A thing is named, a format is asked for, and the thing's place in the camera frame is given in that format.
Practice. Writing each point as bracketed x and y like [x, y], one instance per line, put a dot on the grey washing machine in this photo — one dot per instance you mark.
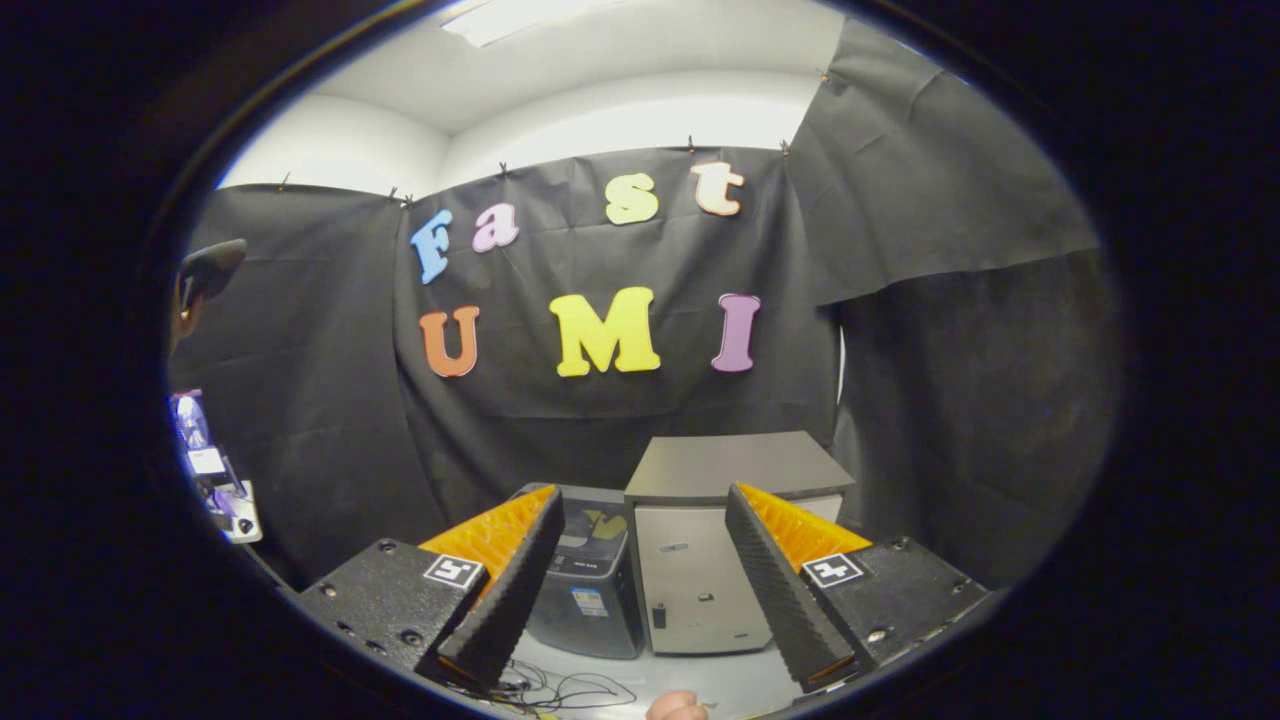
[585, 620]

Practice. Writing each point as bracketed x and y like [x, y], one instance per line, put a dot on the dark rounded object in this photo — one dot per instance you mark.
[212, 268]

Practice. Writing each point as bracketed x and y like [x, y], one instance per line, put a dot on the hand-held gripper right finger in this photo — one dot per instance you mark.
[775, 590]

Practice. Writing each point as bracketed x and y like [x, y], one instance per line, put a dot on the ceiling light panel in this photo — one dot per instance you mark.
[520, 18]

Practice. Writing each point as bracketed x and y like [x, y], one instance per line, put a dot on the grey metal cabinet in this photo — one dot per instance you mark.
[720, 470]

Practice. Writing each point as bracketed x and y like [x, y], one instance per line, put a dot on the white device with label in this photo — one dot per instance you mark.
[235, 515]

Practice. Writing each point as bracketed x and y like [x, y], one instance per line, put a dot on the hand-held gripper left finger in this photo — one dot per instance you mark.
[510, 590]

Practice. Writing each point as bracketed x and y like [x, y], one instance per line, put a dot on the dark washing machine lid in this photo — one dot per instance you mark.
[597, 530]

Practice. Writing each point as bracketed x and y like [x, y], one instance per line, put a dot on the black backdrop cloth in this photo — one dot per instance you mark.
[560, 430]

